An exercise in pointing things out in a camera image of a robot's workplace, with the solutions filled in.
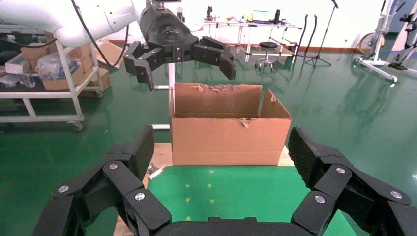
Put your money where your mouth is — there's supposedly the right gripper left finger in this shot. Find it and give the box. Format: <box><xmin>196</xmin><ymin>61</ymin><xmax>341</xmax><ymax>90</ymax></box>
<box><xmin>32</xmin><ymin>124</ymin><xmax>172</xmax><ymax>236</ymax></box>

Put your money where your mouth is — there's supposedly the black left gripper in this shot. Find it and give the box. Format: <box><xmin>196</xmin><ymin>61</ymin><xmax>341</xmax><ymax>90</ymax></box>
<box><xmin>123</xmin><ymin>6</ymin><xmax>237</xmax><ymax>93</ymax></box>

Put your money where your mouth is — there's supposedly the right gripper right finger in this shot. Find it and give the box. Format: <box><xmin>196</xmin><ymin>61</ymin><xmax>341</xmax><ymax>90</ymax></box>
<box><xmin>288</xmin><ymin>127</ymin><xmax>417</xmax><ymax>236</ymax></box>

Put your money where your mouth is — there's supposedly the flat folded cardboard sheet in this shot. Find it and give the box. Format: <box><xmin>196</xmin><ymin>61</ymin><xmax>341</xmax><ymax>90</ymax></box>
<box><xmin>94</xmin><ymin>39</ymin><xmax>128</xmax><ymax>70</ymax></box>

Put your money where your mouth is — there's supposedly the low cardboard storage box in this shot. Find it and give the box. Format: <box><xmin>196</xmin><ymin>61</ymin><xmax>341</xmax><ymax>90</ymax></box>
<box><xmin>80</xmin><ymin>68</ymin><xmax>112</xmax><ymax>98</ymax></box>

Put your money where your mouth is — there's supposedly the stacked cardboard storage box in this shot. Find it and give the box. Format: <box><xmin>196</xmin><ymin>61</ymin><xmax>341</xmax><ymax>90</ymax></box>
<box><xmin>67</xmin><ymin>44</ymin><xmax>95</xmax><ymax>73</ymax></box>

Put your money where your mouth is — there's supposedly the large open cardboard carton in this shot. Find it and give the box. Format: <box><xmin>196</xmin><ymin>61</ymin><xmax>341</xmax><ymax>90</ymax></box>
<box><xmin>169</xmin><ymin>83</ymin><xmax>292</xmax><ymax>167</ymax></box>

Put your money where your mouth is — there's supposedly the wide cardboard storage box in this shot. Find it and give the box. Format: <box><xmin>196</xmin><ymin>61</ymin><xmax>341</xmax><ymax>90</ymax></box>
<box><xmin>42</xmin><ymin>65</ymin><xmax>86</xmax><ymax>92</ymax></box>

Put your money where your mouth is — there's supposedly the small cardboard storage box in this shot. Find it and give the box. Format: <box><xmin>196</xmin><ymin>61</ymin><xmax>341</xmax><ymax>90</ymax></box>
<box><xmin>21</xmin><ymin>42</ymin><xmax>50</xmax><ymax>60</ymax></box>

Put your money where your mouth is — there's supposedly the white flat box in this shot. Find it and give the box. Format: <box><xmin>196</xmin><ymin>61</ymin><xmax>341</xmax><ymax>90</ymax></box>
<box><xmin>4</xmin><ymin>54</ymin><xmax>32</xmax><ymax>75</ymax></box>

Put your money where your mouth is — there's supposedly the metal binder clip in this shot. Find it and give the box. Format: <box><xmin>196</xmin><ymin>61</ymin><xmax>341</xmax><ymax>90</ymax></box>
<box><xmin>147</xmin><ymin>164</ymin><xmax>167</xmax><ymax>180</ymax></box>

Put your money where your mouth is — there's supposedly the long white table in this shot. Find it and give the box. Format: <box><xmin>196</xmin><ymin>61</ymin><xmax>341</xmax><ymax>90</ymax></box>
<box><xmin>202</xmin><ymin>19</ymin><xmax>303</xmax><ymax>64</ymax></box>

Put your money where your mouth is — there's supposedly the black round stool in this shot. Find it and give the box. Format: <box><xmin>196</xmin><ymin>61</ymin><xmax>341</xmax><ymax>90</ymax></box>
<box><xmin>254</xmin><ymin>41</ymin><xmax>281</xmax><ymax>73</ymax></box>

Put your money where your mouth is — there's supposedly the blue screen device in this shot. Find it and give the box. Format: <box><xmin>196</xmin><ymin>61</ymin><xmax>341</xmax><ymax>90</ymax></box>
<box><xmin>252</xmin><ymin>9</ymin><xmax>271</xmax><ymax>23</ymax></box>

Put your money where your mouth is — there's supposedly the green table cloth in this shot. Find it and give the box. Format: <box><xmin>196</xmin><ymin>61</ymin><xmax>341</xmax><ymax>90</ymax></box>
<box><xmin>147</xmin><ymin>165</ymin><xmax>359</xmax><ymax>236</ymax></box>

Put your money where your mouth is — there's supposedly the white shelf cart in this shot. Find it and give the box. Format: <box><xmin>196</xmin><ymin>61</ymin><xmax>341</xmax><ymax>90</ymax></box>
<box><xmin>0</xmin><ymin>24</ymin><xmax>105</xmax><ymax>133</ymax></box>

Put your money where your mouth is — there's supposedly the clear plastic bag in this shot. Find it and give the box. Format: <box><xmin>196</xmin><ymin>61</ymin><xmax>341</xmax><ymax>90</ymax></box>
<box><xmin>35</xmin><ymin>52</ymin><xmax>80</xmax><ymax>81</ymax></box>

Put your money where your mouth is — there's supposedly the black gooseneck stand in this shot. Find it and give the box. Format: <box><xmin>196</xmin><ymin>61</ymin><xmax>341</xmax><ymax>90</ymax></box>
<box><xmin>295</xmin><ymin>14</ymin><xmax>309</xmax><ymax>56</ymax></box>
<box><xmin>304</xmin><ymin>14</ymin><xmax>319</xmax><ymax>56</ymax></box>

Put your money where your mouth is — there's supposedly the white wheeled stand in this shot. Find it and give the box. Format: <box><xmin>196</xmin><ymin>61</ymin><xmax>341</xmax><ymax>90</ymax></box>
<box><xmin>353</xmin><ymin>0</ymin><xmax>408</xmax><ymax>83</ymax></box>

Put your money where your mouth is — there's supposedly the clear plastic bottle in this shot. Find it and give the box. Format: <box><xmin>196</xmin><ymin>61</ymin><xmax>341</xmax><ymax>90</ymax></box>
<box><xmin>18</xmin><ymin>73</ymin><xmax>36</xmax><ymax>89</ymax></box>

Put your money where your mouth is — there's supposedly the black tripod microphone stand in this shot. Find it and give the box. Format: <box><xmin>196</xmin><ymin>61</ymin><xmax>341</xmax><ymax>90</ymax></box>
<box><xmin>305</xmin><ymin>0</ymin><xmax>339</xmax><ymax>67</ymax></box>

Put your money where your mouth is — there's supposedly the yellow round fan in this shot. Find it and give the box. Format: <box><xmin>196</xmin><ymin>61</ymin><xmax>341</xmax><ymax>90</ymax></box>
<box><xmin>358</xmin><ymin>32</ymin><xmax>386</xmax><ymax>57</ymax></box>

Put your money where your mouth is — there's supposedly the black white exercise machine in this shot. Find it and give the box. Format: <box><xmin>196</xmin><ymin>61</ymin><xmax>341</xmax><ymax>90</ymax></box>
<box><xmin>389</xmin><ymin>13</ymin><xmax>417</xmax><ymax>71</ymax></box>

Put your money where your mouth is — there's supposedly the white metal frame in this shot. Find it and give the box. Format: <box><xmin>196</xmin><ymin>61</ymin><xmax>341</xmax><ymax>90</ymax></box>
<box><xmin>152</xmin><ymin>63</ymin><xmax>177</xmax><ymax>131</ymax></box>

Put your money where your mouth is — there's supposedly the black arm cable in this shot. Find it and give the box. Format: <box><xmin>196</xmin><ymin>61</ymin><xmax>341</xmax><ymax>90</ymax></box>
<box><xmin>0</xmin><ymin>0</ymin><xmax>130</xmax><ymax>69</ymax></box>

